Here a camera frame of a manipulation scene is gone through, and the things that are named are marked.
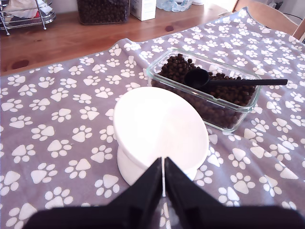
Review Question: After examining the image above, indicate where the tall clear kibble storage jar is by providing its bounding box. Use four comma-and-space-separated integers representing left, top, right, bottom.
76, 0, 131, 25

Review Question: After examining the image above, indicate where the white ceramic cat bowl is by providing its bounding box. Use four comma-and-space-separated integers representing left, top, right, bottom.
112, 86, 210, 187

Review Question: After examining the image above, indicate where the brown cat food kibble heap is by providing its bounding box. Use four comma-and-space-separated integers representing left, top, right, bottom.
152, 53, 257, 129

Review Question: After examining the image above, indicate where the black plastic measuring spoon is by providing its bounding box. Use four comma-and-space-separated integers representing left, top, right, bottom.
184, 68, 288, 89

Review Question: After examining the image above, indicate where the grey paw print cloth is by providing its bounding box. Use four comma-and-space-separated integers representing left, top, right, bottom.
0, 7, 305, 229

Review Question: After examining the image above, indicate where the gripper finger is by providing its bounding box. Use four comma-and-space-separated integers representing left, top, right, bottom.
164, 156, 239, 210
102, 157, 163, 210

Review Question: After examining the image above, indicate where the large clear water bottle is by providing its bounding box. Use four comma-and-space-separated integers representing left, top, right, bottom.
156, 0, 193, 12

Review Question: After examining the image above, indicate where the clear glass food container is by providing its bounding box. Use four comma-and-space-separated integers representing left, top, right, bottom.
146, 48, 263, 134

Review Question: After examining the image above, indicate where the light wooden chair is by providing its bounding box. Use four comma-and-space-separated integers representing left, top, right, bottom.
234, 0, 305, 41

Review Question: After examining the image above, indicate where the beige paper bag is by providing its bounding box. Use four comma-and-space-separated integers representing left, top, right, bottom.
3, 0, 53, 19

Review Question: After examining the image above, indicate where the small white carton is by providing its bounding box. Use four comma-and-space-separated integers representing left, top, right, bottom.
130, 0, 157, 21

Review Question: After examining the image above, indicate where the chrome wire basket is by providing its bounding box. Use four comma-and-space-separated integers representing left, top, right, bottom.
0, 0, 57, 36

